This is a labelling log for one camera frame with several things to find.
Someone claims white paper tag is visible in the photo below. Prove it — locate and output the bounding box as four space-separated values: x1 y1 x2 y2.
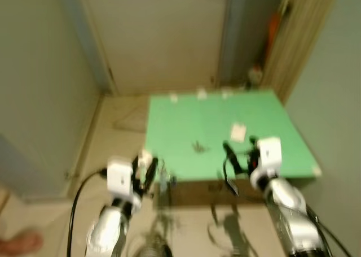
230 123 248 143

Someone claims small dark metal object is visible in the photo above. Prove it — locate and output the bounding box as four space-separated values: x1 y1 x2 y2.
192 140 208 154

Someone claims brown cardboard box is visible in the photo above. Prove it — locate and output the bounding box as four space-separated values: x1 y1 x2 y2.
164 178 271 208

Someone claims green table board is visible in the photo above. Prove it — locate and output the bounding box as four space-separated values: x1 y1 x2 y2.
145 89 318 184

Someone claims white bottle with red cap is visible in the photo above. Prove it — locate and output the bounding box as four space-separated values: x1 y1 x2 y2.
250 65 264 89

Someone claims light wooden cabinet panel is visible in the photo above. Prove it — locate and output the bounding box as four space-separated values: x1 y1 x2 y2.
261 0 340 104

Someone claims orange object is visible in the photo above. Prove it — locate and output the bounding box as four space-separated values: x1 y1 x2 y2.
267 11 281 51

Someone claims white door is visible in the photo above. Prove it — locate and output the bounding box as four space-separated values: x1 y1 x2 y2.
76 0 229 95

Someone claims person's bare foot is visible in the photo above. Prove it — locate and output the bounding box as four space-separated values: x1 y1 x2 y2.
0 229 43 255

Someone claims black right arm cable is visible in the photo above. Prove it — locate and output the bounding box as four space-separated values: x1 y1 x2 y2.
222 149 351 257

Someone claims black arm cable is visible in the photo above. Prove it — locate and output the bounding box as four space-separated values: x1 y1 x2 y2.
67 168 109 257
222 149 351 257

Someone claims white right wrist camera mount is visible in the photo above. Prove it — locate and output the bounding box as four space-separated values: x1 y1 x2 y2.
256 137 283 177

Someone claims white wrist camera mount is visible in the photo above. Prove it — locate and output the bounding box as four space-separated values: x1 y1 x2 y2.
106 157 136 206
256 137 283 177

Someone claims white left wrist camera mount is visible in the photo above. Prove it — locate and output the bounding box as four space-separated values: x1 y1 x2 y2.
106 157 136 206

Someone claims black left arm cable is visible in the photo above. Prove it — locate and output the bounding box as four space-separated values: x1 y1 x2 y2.
67 168 109 257

